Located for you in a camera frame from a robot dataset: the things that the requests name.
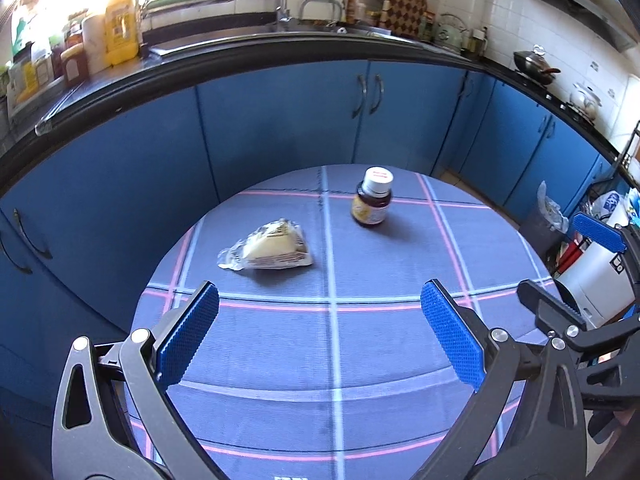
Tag white appliance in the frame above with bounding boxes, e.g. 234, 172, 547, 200
555, 240, 632, 331

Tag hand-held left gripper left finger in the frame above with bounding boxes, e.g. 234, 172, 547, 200
51, 280, 223, 480

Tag white printed plastic bag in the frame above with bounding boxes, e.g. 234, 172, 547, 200
590, 191, 632, 226

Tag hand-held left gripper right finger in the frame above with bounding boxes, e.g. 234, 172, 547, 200
420, 279, 588, 480

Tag red box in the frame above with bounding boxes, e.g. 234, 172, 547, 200
555, 240, 583, 273

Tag row of condiment jars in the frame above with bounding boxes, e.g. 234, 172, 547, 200
0, 7, 93, 106

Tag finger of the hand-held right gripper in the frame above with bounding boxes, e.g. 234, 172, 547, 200
516, 280, 640, 356
571, 211, 640, 281

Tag yellow plastic bottle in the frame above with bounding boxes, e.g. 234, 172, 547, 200
104, 0, 140, 66

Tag black wok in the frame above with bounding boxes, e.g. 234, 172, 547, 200
513, 45, 562, 87

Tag beige triangular food wrapper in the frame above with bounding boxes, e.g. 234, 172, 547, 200
217, 218, 314, 272

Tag white paper roll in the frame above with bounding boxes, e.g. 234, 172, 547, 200
80, 12, 108, 73

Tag green kettle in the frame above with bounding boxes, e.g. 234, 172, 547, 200
432, 12, 471, 51

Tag grey bin with plastic bag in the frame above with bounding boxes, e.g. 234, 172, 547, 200
520, 180, 571, 261

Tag metal wire rack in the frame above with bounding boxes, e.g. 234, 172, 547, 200
612, 120, 640, 186

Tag brown medicine bottle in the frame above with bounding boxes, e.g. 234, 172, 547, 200
350, 166, 395, 228

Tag blue kitchen cabinets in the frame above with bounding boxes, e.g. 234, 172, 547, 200
0, 57, 640, 401

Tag blue plaid tablecloth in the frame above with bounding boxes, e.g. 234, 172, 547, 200
127, 164, 558, 480

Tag chrome arched faucet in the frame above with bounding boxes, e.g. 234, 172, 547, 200
299, 0, 341, 23

